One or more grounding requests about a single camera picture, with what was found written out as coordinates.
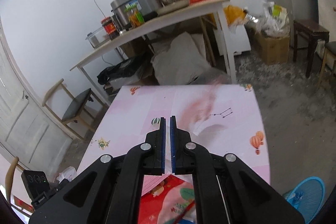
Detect white plastic bags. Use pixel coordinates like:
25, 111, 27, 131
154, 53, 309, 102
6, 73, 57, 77
244, 1, 290, 37

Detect white door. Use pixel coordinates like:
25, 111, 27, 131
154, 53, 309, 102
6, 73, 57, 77
0, 38, 72, 174

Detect cardboard box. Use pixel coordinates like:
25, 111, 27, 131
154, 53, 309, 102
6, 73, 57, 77
253, 30, 291, 65
119, 40, 147, 59

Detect glass container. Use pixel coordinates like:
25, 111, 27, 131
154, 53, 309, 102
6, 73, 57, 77
85, 27, 111, 48

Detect crumpled white paper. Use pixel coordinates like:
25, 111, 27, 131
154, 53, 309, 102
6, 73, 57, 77
54, 166, 78, 184

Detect wooden chair dark seat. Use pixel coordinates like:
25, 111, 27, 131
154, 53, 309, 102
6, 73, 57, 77
316, 42, 336, 88
42, 78, 109, 140

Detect white wooden side table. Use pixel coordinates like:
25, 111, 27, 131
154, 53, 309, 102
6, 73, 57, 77
70, 0, 238, 107

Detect black plastic bag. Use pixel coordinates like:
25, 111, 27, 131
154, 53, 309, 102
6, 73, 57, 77
97, 58, 143, 85

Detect red lid jar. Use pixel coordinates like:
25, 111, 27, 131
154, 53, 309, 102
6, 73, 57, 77
101, 17, 118, 39

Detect brown tray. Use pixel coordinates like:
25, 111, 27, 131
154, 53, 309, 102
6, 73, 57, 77
157, 0, 190, 16

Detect yellow plastic bag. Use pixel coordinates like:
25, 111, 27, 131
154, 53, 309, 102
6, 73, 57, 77
224, 5, 248, 26

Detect green white packet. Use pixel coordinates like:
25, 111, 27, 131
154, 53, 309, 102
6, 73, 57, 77
270, 4, 288, 21

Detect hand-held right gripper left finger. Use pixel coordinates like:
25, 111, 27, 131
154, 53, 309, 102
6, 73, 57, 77
29, 116, 166, 224

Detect blue mesh waste basket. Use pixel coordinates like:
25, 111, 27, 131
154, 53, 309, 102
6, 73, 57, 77
283, 177, 326, 224

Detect white foam box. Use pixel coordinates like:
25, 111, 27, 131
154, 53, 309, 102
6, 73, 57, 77
214, 22, 251, 56

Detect jar of yellow pickles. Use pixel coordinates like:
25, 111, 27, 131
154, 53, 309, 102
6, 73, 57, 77
124, 4, 145, 28

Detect dark wooden stool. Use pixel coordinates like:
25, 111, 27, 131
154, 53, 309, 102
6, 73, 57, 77
293, 19, 330, 78

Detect red snack bag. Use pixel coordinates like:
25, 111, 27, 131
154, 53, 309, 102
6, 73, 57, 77
139, 174, 197, 224

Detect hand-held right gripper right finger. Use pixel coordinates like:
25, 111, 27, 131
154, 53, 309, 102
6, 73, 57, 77
169, 116, 305, 224

